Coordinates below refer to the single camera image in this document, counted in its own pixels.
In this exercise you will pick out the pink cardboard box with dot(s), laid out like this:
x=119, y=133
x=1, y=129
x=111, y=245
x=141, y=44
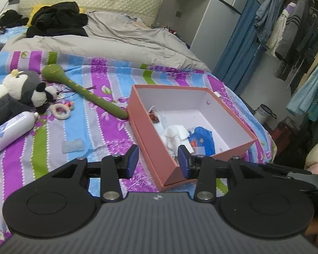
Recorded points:
x=148, y=127

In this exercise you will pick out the striped floral bedsheet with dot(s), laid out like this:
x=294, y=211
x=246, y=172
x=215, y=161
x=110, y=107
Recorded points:
x=55, y=129

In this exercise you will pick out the yellow pillow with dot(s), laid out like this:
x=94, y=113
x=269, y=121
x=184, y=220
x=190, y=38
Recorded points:
x=37, y=9

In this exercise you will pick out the denim jacket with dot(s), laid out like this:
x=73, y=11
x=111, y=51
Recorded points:
x=266, y=18

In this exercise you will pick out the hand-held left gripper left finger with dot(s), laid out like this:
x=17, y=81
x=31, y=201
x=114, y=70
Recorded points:
x=132, y=161

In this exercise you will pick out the white tissue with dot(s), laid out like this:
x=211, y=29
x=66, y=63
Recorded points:
x=173, y=133

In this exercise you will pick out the small black cloth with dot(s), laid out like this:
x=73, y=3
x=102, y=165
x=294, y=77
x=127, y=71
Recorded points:
x=12, y=18

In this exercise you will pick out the grey duvet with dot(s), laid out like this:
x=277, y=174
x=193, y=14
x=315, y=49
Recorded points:
x=116, y=42

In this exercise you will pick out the grey cabinet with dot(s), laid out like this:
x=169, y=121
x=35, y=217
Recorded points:
x=201, y=16

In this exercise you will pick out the black clothes pile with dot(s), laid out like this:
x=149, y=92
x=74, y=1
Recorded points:
x=58, y=21

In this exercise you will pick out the pale blue hanging garment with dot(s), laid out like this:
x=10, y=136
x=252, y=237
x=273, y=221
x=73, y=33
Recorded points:
x=310, y=90

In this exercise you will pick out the blue snack bag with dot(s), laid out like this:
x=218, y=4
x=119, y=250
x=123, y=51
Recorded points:
x=201, y=140

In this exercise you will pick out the small trash can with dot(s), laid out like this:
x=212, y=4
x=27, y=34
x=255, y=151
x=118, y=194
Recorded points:
x=263, y=113

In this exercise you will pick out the grey white penguin plush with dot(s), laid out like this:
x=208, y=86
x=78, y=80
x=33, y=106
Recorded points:
x=5, y=95

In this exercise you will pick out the cream hanging garment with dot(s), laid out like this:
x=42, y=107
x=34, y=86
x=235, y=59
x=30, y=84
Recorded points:
x=277, y=34

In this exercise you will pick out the small panda plush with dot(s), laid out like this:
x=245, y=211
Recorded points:
x=42, y=98

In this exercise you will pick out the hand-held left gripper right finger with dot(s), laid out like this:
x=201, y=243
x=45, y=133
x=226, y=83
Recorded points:
x=184, y=164

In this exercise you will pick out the blue curtain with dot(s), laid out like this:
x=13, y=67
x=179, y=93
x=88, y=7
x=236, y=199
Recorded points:
x=243, y=45

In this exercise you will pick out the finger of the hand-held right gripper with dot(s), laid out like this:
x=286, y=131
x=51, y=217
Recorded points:
x=273, y=169

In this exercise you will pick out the light blue cloth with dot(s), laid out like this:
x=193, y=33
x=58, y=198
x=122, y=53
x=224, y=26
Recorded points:
x=10, y=34

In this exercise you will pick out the clear plastic piece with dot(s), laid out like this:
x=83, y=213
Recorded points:
x=73, y=146

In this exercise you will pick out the green plush massage stick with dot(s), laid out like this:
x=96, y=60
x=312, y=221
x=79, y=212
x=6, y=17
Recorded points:
x=95, y=99

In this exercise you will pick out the white plastic bottle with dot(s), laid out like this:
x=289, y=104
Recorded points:
x=8, y=135

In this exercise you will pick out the red foil wrapper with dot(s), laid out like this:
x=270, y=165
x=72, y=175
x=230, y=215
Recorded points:
x=153, y=117

